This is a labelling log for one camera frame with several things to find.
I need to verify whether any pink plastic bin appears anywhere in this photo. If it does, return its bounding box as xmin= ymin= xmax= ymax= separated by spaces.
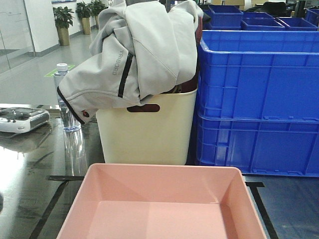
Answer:
xmin=58 ymin=163 xmax=266 ymax=239

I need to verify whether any small blue bin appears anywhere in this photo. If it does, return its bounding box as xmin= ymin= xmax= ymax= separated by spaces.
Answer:
xmin=276 ymin=17 xmax=318 ymax=31
xmin=241 ymin=18 xmax=286 ymax=31
xmin=208 ymin=5 xmax=243 ymax=28

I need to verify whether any cream plastic basket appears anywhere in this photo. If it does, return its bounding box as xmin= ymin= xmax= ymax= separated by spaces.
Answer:
xmin=96 ymin=90 xmax=197 ymax=165

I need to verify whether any grey soft-shell jacket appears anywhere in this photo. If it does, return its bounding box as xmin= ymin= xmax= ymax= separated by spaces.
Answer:
xmin=59 ymin=0 xmax=204 ymax=124

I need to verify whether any clear water bottle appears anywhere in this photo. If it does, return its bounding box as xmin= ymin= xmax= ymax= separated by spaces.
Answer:
xmin=53 ymin=63 xmax=81 ymax=132

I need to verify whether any large blue crate upper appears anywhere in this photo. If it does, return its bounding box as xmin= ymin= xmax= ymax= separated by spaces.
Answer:
xmin=198 ymin=30 xmax=319 ymax=121

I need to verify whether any large blue crate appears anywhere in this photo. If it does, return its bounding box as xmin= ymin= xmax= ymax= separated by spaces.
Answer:
xmin=195 ymin=114 xmax=319 ymax=177
xmin=198 ymin=30 xmax=319 ymax=121

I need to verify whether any large blue crate lower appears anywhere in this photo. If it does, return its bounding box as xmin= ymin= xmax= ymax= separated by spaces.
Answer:
xmin=195 ymin=114 xmax=319 ymax=177

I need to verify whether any potted plant gold pot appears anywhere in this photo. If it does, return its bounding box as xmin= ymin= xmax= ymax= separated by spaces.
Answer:
xmin=53 ymin=6 xmax=74 ymax=46
xmin=76 ymin=1 xmax=91 ymax=35

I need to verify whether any white remote controller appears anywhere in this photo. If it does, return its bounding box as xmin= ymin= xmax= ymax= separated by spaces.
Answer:
xmin=0 ymin=107 xmax=50 ymax=133

